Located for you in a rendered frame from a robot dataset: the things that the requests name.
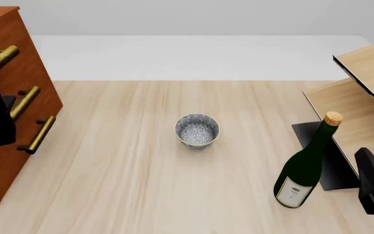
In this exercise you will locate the dark green wine bottle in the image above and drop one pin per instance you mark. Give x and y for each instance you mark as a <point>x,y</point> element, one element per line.
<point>299,170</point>

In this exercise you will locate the blue-white patterned bowl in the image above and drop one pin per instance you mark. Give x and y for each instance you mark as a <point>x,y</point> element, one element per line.
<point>197,132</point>

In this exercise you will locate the pale wooden shelf rack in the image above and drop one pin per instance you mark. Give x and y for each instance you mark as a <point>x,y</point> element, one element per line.
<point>365,107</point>

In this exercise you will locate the red-brown wooden cabinet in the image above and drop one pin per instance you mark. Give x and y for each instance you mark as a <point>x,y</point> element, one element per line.
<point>28,73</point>

